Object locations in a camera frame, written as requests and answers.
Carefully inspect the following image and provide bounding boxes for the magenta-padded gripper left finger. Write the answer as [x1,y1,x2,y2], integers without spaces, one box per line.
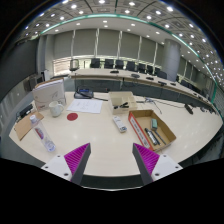
[40,142,92,186]

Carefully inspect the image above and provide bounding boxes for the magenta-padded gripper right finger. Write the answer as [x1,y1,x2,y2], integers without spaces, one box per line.
[132,142,184,186]

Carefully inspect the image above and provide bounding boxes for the clear plastic water bottle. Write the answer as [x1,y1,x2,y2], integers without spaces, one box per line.
[29,114,57,153]

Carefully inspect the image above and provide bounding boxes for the black marker pen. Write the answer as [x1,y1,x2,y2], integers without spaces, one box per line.
[144,127,160,147]

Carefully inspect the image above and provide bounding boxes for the thin dark pen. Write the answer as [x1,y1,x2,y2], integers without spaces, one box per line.
[153,129,167,146]

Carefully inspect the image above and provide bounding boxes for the brown cardboard box red side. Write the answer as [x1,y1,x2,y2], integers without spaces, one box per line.
[127,109,177,153]

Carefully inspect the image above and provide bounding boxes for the green eraser block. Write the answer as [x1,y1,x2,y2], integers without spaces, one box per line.
[150,118,159,130]

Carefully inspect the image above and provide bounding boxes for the flat round red coaster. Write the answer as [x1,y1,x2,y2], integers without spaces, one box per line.
[66,112,79,122]

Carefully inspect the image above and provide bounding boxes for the white remote control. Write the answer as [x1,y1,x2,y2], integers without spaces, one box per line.
[111,115,128,134]

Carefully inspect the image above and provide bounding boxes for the white printed paper sheet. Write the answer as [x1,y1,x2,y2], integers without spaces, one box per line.
[66,98,104,115]

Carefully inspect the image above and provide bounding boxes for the white ceramic mug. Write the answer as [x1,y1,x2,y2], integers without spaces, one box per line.
[48,100,65,118]

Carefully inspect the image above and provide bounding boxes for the black clip tool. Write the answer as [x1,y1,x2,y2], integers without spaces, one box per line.
[113,102,130,110]

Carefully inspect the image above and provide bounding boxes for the flat brown cardboard sheet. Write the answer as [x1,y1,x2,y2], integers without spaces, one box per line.
[13,110,45,141]

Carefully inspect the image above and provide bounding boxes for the black tabletop microphone base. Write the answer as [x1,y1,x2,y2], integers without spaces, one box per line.
[184,103,195,116]

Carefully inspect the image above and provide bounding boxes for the open beige cardboard box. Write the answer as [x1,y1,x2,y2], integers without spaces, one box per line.
[108,90,138,116]

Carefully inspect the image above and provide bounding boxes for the black desk telephone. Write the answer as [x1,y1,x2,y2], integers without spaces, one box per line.
[73,86,95,100]

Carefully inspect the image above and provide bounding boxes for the black power adapter device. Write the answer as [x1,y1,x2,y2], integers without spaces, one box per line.
[18,103,35,119]

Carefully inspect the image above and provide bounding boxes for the white paper ream box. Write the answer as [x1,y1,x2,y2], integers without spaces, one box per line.
[32,77,67,112]

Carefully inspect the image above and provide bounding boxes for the black conference microphone units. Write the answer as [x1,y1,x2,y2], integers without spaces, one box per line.
[109,69,178,88]

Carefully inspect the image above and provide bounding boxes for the grey boxy monitor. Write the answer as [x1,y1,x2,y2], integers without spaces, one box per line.
[29,73,46,92]

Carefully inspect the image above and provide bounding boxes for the round ceiling lights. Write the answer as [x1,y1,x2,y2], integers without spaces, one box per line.
[24,0,224,88]

